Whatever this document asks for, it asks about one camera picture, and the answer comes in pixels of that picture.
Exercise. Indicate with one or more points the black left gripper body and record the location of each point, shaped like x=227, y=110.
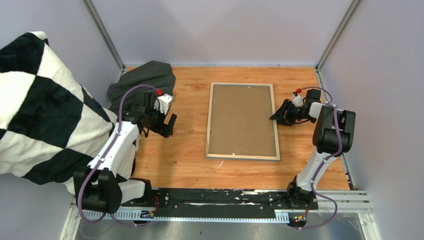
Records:
x=156, y=118

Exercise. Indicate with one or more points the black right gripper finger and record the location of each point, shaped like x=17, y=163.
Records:
x=287, y=121
x=283, y=111

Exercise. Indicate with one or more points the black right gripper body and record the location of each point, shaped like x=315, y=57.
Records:
x=297, y=113

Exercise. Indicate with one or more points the wooden photo frame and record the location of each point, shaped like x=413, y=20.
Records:
x=239, y=125

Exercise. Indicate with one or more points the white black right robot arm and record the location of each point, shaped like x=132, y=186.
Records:
x=333, y=136

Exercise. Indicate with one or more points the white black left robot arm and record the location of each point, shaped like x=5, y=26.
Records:
x=99, y=186

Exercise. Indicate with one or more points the dark grey cloth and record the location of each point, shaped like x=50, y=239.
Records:
x=153, y=73

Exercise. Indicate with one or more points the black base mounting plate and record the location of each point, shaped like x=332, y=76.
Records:
x=214, y=203

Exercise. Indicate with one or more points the black white checkered blanket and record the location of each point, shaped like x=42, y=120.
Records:
x=49, y=123

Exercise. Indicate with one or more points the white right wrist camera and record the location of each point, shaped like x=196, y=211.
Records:
x=297, y=99

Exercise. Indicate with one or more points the right aluminium corner post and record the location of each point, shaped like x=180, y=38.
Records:
x=351, y=10

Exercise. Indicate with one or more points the aluminium corner post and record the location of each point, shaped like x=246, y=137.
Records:
x=351, y=10
x=96, y=18

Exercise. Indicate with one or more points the left aluminium corner post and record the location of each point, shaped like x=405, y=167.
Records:
x=96, y=18

